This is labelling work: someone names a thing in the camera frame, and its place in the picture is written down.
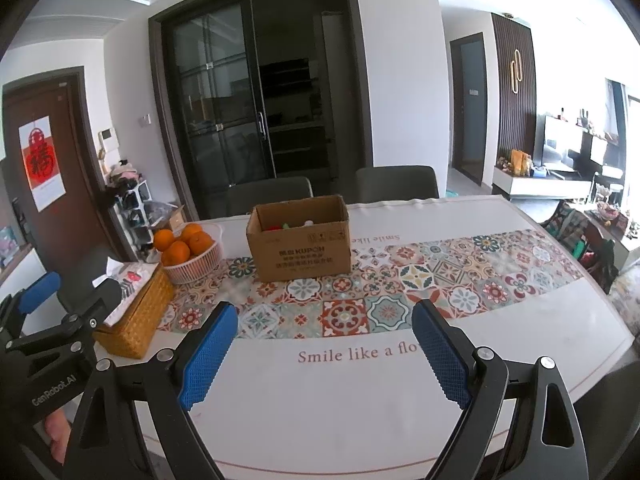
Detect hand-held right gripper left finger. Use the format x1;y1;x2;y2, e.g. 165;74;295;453
62;301;240;480

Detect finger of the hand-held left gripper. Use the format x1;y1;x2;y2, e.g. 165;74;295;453
7;279;124;357
0;272;62;342

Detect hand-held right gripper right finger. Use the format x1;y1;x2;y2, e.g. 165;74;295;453
411;298;591;480

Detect brown cardboard box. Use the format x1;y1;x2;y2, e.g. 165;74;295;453
246;195;352;283

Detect person's left hand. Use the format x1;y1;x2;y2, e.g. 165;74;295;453
42;406;77;466

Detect white tissue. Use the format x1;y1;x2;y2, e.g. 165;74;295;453
93;256;127;288

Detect printed cloth tissue cover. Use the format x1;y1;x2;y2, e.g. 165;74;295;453
102;262;162;326

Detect dark grey chair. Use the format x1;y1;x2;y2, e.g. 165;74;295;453
355;165;440;204
225;176;314;221
56;245;113;313

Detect woven straw tissue box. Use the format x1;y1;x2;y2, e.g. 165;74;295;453
92;261;176;360

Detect white plastic fruit basket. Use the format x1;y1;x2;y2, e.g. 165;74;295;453
159;223;224;286

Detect white shoe rack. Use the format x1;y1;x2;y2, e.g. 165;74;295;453
112;180;156;261

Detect small wooden box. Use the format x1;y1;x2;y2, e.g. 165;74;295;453
167;205;189;233

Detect floral patterned table mat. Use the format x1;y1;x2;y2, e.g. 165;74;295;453
90;195;636;480

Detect brown entrance door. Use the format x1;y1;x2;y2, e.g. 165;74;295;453
0;66;126;281

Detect white intercom panel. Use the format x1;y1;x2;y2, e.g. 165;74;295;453
99;130;119;161

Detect patterned fabric bag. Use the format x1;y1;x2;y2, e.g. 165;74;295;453
542;202;601;266

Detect white media cabinet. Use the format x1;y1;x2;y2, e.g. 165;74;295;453
492;165;593;203

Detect orange gift bags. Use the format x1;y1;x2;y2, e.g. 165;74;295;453
510;150;534;177

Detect dark glass sliding door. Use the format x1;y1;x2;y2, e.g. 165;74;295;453
148;0;373;221

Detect dark corridor door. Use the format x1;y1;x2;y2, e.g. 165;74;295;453
449;32;488;186

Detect red and white wall calendar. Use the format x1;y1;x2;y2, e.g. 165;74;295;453
19;116;67;212

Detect slatted wood wall panel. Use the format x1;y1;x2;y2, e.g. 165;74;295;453
491;12;538;171

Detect gold wall lamp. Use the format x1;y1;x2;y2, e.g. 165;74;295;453
509;50;524;96

